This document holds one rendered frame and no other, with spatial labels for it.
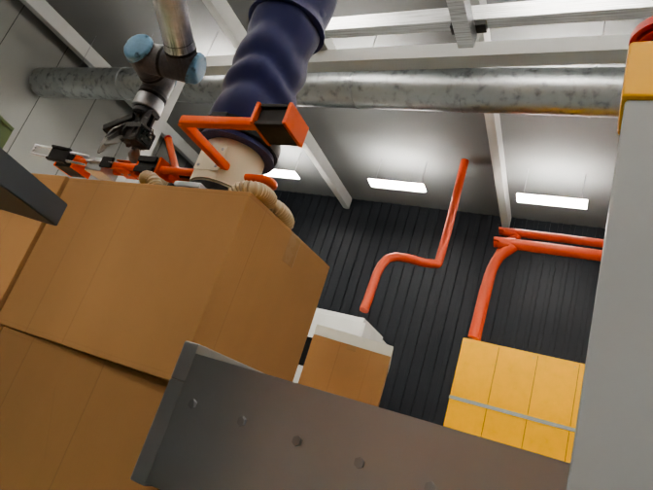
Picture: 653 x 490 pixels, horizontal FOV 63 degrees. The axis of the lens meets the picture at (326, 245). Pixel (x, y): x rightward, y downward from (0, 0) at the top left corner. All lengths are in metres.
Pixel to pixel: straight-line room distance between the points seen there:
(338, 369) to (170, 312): 1.68
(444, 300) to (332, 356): 9.70
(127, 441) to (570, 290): 11.52
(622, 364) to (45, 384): 1.10
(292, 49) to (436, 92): 5.69
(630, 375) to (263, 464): 0.46
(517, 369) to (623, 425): 7.98
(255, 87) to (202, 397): 0.90
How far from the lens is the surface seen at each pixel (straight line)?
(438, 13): 3.79
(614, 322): 0.51
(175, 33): 1.60
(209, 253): 1.09
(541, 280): 12.31
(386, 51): 4.17
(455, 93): 7.15
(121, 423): 1.12
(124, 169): 1.67
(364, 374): 2.68
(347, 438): 0.72
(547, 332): 11.96
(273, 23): 1.61
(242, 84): 1.50
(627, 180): 0.57
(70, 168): 1.86
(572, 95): 6.94
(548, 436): 8.32
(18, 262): 1.51
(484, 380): 8.45
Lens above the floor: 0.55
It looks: 18 degrees up
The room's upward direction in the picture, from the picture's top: 18 degrees clockwise
